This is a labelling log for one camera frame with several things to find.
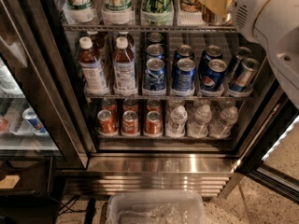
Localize blue patterned can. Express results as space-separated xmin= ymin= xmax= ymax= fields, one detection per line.
xmin=145 ymin=58 xmax=165 ymax=91
xmin=146 ymin=44 xmax=164 ymax=60

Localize red can behind glass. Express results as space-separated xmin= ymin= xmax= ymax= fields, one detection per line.
xmin=0 ymin=115 xmax=8 ymax=133

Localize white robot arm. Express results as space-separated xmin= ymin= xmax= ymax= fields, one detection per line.
xmin=198 ymin=0 xmax=299 ymax=108

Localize front pepsi logo can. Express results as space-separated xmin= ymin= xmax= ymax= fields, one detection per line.
xmin=200 ymin=59 xmax=227 ymax=91

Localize silver blue can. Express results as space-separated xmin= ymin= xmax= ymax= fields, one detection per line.
xmin=227 ymin=47 xmax=252 ymax=79
xmin=229 ymin=58 xmax=260 ymax=92

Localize white green can far left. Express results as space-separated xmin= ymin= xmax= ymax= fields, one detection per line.
xmin=65 ymin=0 xmax=94 ymax=23

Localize wire shelf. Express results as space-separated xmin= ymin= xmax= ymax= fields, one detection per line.
xmin=63 ymin=24 xmax=236 ymax=33
xmin=86 ymin=93 xmax=255 ymax=101
xmin=98 ymin=135 xmax=233 ymax=141

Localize bottom wire shelf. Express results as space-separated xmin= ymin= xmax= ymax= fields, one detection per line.
xmin=98 ymin=135 xmax=233 ymax=141

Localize tan paper label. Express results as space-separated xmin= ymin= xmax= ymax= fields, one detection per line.
xmin=0 ymin=175 xmax=20 ymax=189

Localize blue white can behind glass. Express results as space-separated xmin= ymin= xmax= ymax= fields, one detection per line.
xmin=22 ymin=107 xmax=47 ymax=134

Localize front right orange can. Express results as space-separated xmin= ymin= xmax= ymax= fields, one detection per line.
xmin=145 ymin=111 xmax=162 ymax=134

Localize front right tea bottle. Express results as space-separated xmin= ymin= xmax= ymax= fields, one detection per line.
xmin=112 ymin=36 xmax=136 ymax=91

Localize rear middle orange can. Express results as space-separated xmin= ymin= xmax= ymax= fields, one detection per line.
xmin=122 ymin=98 xmax=138 ymax=112

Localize blue pepsi can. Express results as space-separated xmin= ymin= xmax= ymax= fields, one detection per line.
xmin=172 ymin=58 xmax=196 ymax=91
xmin=174 ymin=44 xmax=194 ymax=63

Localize white orange green can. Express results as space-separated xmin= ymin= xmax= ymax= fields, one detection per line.
xmin=102 ymin=0 xmax=134 ymax=25

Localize steel fridge base grille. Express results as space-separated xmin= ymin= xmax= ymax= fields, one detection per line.
xmin=62 ymin=153 xmax=235 ymax=197

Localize rear blue pepsi can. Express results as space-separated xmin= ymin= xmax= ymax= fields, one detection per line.
xmin=174 ymin=44 xmax=194 ymax=63

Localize front blue patterned can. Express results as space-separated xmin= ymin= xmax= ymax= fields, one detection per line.
xmin=145 ymin=58 xmax=165 ymax=91

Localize front middle water bottle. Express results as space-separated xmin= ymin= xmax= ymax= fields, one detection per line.
xmin=188 ymin=105 xmax=212 ymax=138

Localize water bottle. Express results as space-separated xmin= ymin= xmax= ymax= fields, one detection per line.
xmin=188 ymin=105 xmax=212 ymax=138
xmin=209 ymin=105 xmax=238 ymax=139
xmin=166 ymin=105 xmax=188 ymax=137

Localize rear dark can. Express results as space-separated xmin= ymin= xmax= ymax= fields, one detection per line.
xmin=146 ymin=32 xmax=164 ymax=46

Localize glass fridge door left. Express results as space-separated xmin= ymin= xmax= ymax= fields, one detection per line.
xmin=0 ymin=0 xmax=93 ymax=169

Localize front left tea bottle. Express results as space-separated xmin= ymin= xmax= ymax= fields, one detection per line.
xmin=78 ymin=36 xmax=107 ymax=94

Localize front blue pepsi can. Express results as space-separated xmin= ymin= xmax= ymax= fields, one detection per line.
xmin=172 ymin=58 xmax=196 ymax=91

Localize front middle orange can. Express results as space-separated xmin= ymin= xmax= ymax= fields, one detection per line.
xmin=121 ymin=110 xmax=139 ymax=134

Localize rear silver blue can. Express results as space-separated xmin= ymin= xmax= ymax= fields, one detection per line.
xmin=227 ymin=47 xmax=252 ymax=79

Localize green tall can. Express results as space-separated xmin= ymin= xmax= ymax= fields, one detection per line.
xmin=141 ymin=0 xmax=174 ymax=26

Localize black cables on floor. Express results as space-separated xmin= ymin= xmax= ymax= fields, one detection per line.
xmin=57 ymin=194 xmax=97 ymax=224

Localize rear right tea bottle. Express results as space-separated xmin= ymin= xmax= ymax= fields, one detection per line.
xmin=118 ymin=32 xmax=135 ymax=53

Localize top wire shelf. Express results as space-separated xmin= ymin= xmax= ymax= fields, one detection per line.
xmin=63 ymin=24 xmax=236 ymax=33

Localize front left orange can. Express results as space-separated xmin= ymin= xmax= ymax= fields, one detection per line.
xmin=97 ymin=109 xmax=117 ymax=133

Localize middle wire shelf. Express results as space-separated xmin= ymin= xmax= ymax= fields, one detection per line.
xmin=86 ymin=93 xmax=255 ymax=101

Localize tea bottle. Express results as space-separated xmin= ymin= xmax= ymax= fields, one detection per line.
xmin=78 ymin=36 xmax=107 ymax=94
xmin=87 ymin=32 xmax=105 ymax=53
xmin=112 ymin=36 xmax=136 ymax=91
xmin=118 ymin=32 xmax=135 ymax=53

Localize front right water bottle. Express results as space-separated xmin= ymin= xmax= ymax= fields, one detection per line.
xmin=209 ymin=105 xmax=238 ymax=139

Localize front silver blue can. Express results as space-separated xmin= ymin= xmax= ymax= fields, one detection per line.
xmin=229 ymin=58 xmax=260 ymax=92

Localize clear plastic bin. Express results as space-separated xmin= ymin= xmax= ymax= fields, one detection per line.
xmin=106 ymin=190 xmax=206 ymax=224

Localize rear left tea bottle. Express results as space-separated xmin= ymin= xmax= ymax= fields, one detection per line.
xmin=87 ymin=32 xmax=105 ymax=53

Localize rear left orange can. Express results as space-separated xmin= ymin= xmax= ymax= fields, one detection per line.
xmin=102 ymin=98 xmax=117 ymax=116

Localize front left water bottle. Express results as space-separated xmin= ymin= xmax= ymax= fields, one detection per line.
xmin=166 ymin=105 xmax=188 ymax=137

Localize open fridge door right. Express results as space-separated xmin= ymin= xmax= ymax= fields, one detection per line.
xmin=239 ymin=101 xmax=299 ymax=203

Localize gold orange tall can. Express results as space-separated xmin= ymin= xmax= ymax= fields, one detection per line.
xmin=202 ymin=3 xmax=232 ymax=26

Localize rear right orange can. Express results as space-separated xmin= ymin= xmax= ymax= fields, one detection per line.
xmin=147 ymin=99 xmax=162 ymax=113

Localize middle blue patterned can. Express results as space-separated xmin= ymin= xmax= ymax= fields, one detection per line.
xmin=146 ymin=44 xmax=164 ymax=60

